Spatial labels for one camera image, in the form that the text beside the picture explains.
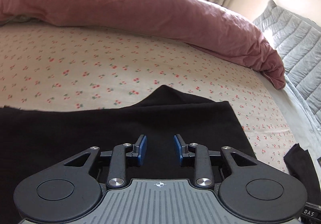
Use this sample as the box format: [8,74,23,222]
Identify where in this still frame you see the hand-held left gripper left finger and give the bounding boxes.
[63,134,147,189]

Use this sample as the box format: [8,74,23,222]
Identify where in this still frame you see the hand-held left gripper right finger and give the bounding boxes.
[174,134,259,188]

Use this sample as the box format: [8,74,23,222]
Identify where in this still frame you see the black pants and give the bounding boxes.
[0,85,257,224]

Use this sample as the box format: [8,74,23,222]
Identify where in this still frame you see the black cloth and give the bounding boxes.
[283,143,321,205]

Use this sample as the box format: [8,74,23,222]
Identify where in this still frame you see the cherry print bed sheet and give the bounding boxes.
[0,24,298,174]

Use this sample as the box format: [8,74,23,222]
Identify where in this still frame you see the light blue bed sheet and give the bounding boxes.
[261,71,321,164]

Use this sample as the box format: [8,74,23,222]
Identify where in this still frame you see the pink duvet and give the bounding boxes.
[0,0,286,89]

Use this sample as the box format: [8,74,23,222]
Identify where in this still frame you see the grey quilted headboard cover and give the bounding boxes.
[252,0,321,95]

